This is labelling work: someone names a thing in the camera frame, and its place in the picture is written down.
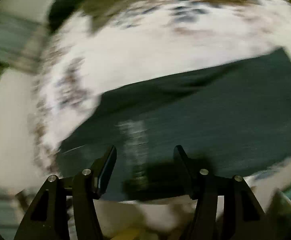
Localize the dark blue denim pant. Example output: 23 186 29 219
56 48 291 202

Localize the white floral bed sheet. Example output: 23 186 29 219
26 0 291 238

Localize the dark green clothing pile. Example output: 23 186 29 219
46 0 106 34

